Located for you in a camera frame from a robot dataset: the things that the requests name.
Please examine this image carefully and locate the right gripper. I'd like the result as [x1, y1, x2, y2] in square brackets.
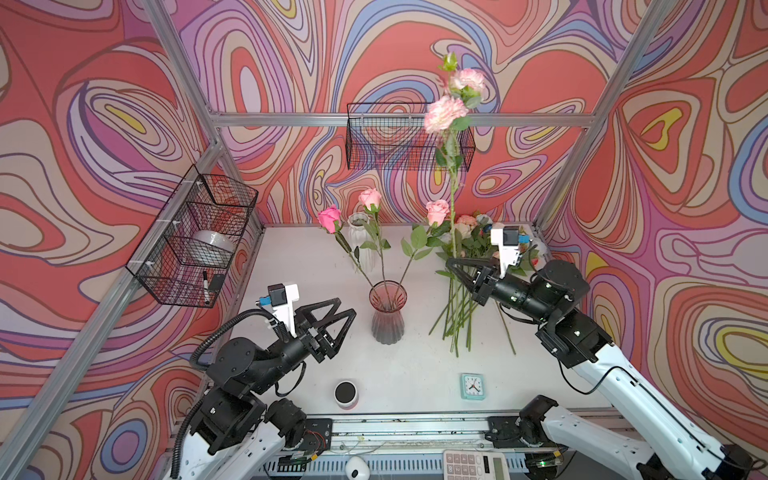
[445, 256, 555, 324]

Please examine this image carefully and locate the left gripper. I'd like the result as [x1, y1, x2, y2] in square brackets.
[244, 300, 351, 400]

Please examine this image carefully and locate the light pink rose stem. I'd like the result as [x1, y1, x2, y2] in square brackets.
[397, 200, 451, 285]

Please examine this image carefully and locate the pink grey glass vase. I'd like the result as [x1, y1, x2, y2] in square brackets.
[369, 280, 407, 345]

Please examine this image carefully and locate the pink carnation spray stem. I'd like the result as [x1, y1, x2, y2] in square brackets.
[423, 52, 486, 258]

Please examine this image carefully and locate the magenta rose stem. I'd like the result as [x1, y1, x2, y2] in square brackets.
[317, 206, 375, 288]

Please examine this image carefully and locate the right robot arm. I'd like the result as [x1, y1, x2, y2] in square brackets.
[446, 258, 767, 479]

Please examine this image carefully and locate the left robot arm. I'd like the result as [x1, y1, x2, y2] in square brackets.
[168, 298, 357, 479]

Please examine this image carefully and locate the bunch of artificial flowers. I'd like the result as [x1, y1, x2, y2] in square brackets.
[427, 209, 539, 359]

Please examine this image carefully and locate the white ribbed ceramic vase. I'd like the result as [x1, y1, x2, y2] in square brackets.
[347, 212, 381, 274]

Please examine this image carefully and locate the mint green small clock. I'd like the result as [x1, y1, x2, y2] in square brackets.
[460, 373, 486, 401]

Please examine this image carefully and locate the white round device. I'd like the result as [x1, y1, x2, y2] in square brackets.
[344, 456, 371, 480]

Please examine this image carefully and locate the white pink calculator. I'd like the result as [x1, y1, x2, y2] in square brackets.
[443, 450, 510, 480]

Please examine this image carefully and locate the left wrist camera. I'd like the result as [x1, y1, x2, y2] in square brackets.
[259, 283, 300, 337]

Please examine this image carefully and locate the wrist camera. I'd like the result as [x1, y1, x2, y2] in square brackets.
[490, 223, 530, 278]
[259, 283, 300, 337]

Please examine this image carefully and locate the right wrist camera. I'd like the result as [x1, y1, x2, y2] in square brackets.
[490, 223, 530, 278]

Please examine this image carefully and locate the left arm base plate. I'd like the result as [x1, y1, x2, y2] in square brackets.
[282, 417, 333, 456]

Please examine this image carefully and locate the black wire basket left wall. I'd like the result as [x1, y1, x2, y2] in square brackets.
[126, 166, 258, 308]

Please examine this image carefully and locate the black wire basket wall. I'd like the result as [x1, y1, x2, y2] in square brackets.
[345, 102, 476, 172]
[126, 166, 258, 308]

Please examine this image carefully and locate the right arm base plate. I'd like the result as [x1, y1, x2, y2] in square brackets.
[484, 416, 569, 452]

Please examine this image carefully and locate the black wire basket back wall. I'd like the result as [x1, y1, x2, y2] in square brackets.
[345, 102, 476, 172]

